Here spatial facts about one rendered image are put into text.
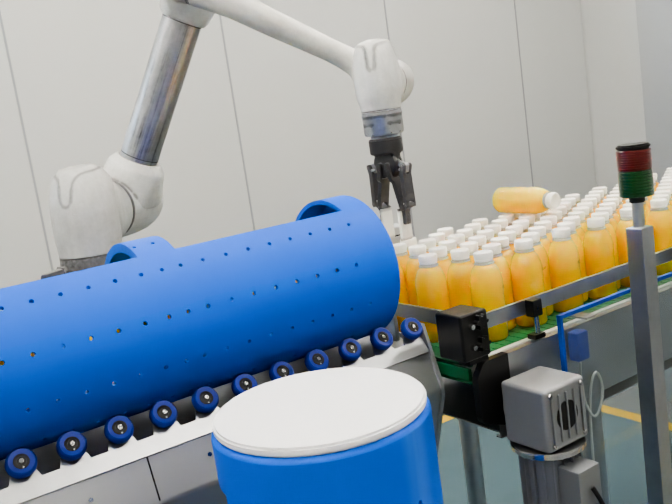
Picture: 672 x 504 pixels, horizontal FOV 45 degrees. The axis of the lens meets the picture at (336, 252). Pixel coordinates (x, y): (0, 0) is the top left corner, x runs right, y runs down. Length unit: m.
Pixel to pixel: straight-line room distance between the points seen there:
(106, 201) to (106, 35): 2.48
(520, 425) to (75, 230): 1.11
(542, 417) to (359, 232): 0.47
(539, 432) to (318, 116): 3.63
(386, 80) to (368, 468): 1.03
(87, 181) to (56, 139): 2.29
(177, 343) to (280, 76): 3.64
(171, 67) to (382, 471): 1.40
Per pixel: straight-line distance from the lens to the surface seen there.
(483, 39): 5.87
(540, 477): 1.62
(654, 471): 1.82
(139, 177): 2.17
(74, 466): 1.34
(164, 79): 2.15
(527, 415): 1.57
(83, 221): 2.02
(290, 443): 0.97
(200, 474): 1.39
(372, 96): 1.80
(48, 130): 4.31
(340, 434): 0.97
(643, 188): 1.64
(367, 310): 1.51
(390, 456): 0.98
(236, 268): 1.37
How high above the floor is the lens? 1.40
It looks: 10 degrees down
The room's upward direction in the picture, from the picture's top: 8 degrees counter-clockwise
